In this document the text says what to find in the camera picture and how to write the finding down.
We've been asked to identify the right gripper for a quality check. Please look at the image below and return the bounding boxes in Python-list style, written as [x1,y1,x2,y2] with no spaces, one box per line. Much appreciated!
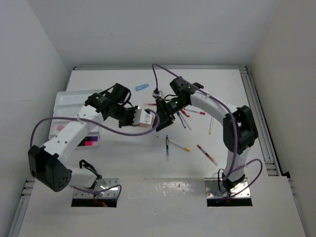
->
[153,97,189,131]

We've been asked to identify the purple black highlighter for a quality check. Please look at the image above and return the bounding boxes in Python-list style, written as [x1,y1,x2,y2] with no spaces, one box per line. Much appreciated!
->
[84,136,99,141]

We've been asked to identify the pink black highlighter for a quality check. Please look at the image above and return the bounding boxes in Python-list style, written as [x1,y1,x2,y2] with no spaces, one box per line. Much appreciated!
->
[78,141,93,147]

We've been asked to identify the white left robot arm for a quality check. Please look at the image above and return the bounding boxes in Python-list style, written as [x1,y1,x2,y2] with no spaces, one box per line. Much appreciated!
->
[28,83,137,192]

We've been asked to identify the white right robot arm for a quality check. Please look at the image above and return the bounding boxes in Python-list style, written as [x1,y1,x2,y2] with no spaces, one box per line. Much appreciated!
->
[153,78,258,191]

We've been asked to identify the blue pen centre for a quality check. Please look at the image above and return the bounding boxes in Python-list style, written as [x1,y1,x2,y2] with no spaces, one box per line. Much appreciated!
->
[176,112,187,129]

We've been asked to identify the red capped pen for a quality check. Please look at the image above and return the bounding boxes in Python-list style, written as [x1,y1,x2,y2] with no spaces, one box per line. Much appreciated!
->
[180,110,190,118]

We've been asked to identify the blue gel pen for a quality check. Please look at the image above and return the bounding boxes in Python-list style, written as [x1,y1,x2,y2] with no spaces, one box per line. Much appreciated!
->
[165,135,170,162]

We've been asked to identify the red gel pen horizontal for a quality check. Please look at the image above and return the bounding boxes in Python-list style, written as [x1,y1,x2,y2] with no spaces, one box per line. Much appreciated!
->
[142,103,157,106]

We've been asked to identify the blue eraser case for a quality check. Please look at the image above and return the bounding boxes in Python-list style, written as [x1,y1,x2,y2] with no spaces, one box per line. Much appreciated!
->
[135,83,149,91]

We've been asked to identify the red white marker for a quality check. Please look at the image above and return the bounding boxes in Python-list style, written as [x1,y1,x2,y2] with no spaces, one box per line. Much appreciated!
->
[184,108,205,115]

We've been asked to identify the yellow capped white marker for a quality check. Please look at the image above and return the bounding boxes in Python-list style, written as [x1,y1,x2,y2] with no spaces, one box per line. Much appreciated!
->
[168,139,190,152]

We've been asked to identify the red gel pen lower right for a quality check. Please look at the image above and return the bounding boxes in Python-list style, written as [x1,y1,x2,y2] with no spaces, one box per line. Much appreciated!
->
[197,144,219,166]

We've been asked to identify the yellow white marker right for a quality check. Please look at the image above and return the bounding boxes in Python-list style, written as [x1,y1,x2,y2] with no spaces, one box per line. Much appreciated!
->
[208,117,214,135]

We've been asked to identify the white plastic organizer tray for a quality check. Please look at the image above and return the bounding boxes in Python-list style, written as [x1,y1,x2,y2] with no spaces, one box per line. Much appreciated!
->
[48,89,102,150]

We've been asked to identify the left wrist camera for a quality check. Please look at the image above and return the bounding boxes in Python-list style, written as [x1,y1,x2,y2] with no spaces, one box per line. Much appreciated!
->
[134,109,153,126]

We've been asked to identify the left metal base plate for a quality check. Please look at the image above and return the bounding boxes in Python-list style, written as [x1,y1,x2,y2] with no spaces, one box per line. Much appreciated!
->
[73,178,120,199]

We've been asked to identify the metal base plate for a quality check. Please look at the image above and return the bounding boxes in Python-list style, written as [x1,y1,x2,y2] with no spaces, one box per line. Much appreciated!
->
[73,178,120,199]
[204,178,251,198]

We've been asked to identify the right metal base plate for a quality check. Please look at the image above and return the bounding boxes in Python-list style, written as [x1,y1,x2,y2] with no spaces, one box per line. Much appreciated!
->
[204,178,251,198]

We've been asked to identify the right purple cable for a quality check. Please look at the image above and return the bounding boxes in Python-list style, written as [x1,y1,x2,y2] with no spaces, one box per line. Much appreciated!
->
[152,64,264,198]

